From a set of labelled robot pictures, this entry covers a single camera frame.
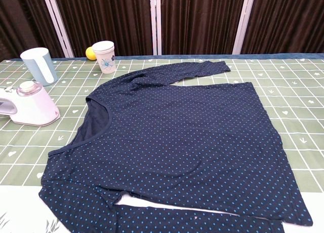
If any yellow ball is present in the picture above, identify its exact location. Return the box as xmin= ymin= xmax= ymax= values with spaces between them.
xmin=85 ymin=47 xmax=97 ymax=61

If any light blue measuring cup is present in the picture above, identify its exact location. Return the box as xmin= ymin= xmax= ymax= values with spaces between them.
xmin=20 ymin=47 xmax=58 ymax=87

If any dark curtain partition panel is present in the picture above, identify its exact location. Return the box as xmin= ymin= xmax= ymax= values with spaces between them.
xmin=156 ymin=0 xmax=250 ymax=55
xmin=232 ymin=0 xmax=324 ymax=55
xmin=42 ymin=0 xmax=157 ymax=58
xmin=0 ymin=0 xmax=65 ymax=63

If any white handheld garment steamer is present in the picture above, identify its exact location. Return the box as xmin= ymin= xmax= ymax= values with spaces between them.
xmin=0 ymin=81 xmax=61 ymax=127

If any paper cup blue flower print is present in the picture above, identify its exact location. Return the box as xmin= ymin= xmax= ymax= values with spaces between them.
xmin=92 ymin=41 xmax=117 ymax=74

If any navy polka dot shirt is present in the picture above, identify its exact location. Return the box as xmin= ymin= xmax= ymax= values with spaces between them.
xmin=37 ymin=60 xmax=314 ymax=233

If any green checked tablecloth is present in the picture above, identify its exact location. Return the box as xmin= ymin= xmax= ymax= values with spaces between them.
xmin=0 ymin=57 xmax=324 ymax=233

